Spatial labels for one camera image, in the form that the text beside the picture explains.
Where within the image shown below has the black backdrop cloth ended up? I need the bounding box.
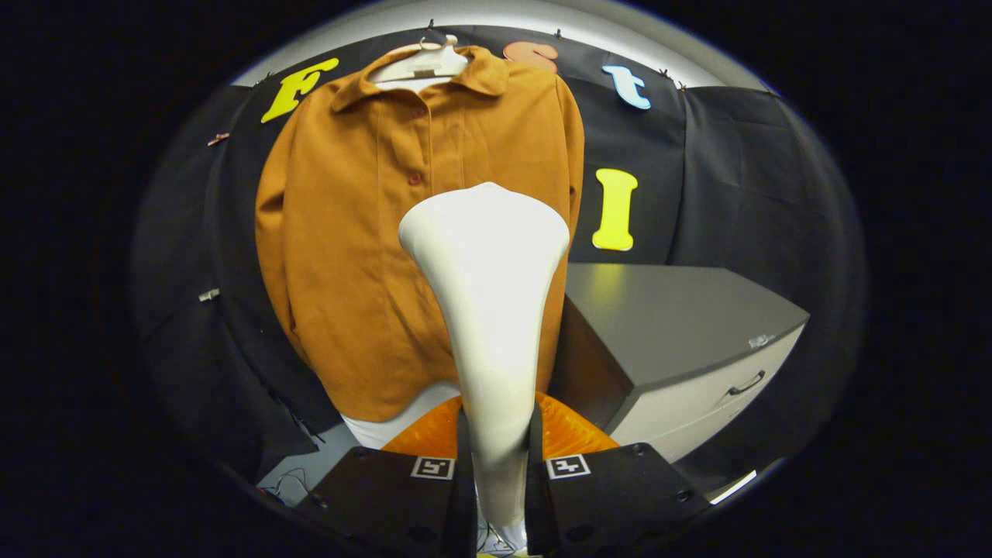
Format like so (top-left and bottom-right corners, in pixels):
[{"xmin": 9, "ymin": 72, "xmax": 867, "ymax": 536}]
[{"xmin": 130, "ymin": 25, "xmax": 867, "ymax": 497}]

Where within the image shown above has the white garment steamer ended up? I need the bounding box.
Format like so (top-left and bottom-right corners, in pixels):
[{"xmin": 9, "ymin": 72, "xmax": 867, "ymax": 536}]
[{"xmin": 398, "ymin": 182, "xmax": 572, "ymax": 547}]

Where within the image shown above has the white mannequin torso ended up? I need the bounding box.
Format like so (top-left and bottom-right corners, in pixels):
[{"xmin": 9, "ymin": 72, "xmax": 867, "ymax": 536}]
[{"xmin": 341, "ymin": 76, "xmax": 463, "ymax": 450}]

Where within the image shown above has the orange button-up shirt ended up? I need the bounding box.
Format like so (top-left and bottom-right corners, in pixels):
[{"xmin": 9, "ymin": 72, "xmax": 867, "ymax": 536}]
[{"xmin": 254, "ymin": 45, "xmax": 586, "ymax": 423}]

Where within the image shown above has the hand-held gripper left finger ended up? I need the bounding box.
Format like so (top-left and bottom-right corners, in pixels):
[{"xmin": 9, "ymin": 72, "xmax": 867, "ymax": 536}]
[{"xmin": 294, "ymin": 397, "xmax": 477, "ymax": 558}]

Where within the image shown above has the thin black cable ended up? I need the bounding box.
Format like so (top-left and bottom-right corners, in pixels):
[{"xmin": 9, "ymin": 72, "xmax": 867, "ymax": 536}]
[{"xmin": 263, "ymin": 465, "xmax": 330, "ymax": 506}]

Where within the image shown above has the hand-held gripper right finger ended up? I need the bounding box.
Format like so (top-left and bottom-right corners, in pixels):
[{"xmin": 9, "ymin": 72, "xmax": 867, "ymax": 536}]
[{"xmin": 527, "ymin": 394, "xmax": 714, "ymax": 558}]

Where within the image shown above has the grey drawer cabinet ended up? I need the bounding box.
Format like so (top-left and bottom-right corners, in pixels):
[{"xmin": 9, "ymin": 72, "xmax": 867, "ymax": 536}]
[{"xmin": 546, "ymin": 262, "xmax": 811, "ymax": 464}]

